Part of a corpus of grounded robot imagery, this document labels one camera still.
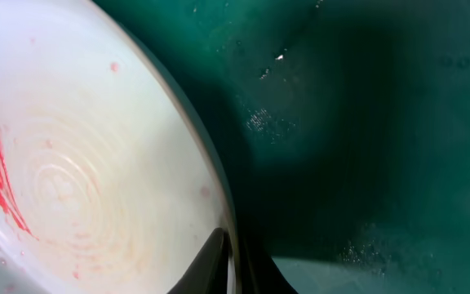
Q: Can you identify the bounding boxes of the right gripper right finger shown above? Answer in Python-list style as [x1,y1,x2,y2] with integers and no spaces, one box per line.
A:
[240,240,298,294]

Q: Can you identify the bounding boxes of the light blue plate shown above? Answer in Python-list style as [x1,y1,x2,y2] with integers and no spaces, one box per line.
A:
[0,1,235,293]

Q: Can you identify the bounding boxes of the blue plastic tray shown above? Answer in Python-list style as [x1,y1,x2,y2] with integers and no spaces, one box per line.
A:
[100,0,470,293]

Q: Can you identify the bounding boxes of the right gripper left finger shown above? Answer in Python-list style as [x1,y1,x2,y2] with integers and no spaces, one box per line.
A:
[168,228,230,294]

